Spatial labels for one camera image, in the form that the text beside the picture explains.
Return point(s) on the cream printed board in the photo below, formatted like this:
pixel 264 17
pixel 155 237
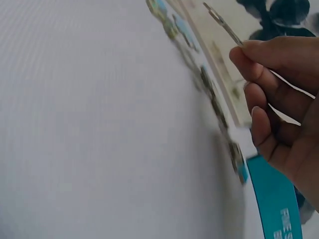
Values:
pixel 219 44

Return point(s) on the person's right hand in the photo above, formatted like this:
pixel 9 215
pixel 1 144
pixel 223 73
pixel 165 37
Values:
pixel 294 139

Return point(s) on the metal tweezers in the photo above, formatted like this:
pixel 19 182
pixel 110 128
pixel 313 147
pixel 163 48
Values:
pixel 224 26

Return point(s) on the teal box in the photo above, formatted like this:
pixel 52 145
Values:
pixel 274 196

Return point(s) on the row of small printed pieces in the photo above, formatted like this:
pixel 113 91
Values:
pixel 207 79

